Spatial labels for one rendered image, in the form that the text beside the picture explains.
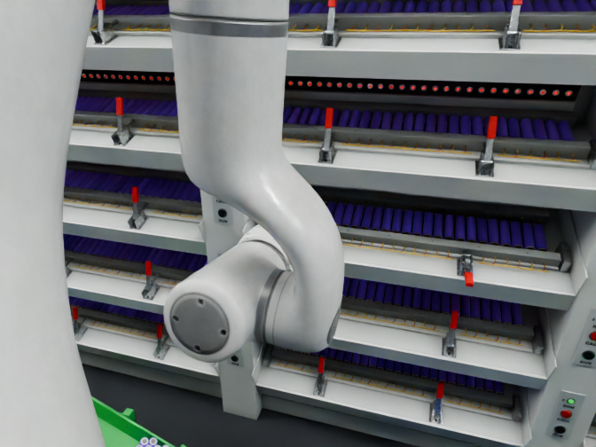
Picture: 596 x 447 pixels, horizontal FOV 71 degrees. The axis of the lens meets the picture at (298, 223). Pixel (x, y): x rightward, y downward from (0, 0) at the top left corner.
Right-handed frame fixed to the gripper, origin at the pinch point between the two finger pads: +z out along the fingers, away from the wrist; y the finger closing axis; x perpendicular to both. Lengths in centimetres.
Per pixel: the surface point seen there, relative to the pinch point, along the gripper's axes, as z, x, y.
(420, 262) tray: 16.7, 7.4, -19.7
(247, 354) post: 19.2, 37.1, 16.5
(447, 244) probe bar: 18.5, 3.5, -24.0
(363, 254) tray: 16.5, 7.4, -8.7
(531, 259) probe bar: 18.7, 4.3, -38.6
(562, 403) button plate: 19, 32, -49
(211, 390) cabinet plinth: 27, 56, 30
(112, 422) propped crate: 4, 53, 43
